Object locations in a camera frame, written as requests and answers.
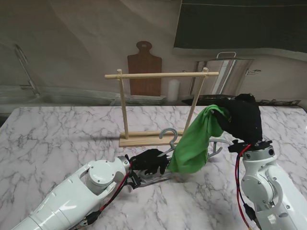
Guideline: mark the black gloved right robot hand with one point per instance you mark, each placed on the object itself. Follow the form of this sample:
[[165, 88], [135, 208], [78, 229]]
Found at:
[[242, 119]]

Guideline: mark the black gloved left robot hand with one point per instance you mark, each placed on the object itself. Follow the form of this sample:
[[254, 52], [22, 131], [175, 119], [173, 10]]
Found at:
[[148, 161]]

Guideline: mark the wooden rack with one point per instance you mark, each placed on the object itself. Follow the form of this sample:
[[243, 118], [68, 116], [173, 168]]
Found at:
[[144, 141]]

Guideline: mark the grey clothes hanger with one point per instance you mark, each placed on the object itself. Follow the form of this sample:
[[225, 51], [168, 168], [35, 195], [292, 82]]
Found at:
[[172, 137]]

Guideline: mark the green microfibre towel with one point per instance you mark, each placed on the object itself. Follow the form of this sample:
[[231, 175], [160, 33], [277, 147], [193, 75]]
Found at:
[[194, 148]]

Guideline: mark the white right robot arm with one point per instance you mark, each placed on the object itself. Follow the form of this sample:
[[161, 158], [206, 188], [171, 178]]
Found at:
[[268, 184]]

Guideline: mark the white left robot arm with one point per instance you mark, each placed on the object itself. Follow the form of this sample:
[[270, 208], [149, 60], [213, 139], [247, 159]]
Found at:
[[72, 196]]

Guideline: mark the steel stockpot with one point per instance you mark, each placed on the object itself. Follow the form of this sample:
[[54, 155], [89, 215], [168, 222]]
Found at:
[[227, 74]]

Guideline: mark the white candle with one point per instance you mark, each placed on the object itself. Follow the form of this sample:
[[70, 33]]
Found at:
[[173, 91]]

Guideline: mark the brown wooden cutting board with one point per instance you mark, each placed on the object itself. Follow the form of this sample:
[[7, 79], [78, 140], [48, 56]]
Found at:
[[144, 67]]

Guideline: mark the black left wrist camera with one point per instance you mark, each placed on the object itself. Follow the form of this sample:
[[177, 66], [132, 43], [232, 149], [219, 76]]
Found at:
[[133, 179]]

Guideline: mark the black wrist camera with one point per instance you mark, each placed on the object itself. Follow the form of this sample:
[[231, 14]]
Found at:
[[237, 146], [133, 179]]

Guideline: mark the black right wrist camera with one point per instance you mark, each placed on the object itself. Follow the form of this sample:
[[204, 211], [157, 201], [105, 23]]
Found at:
[[237, 146]]

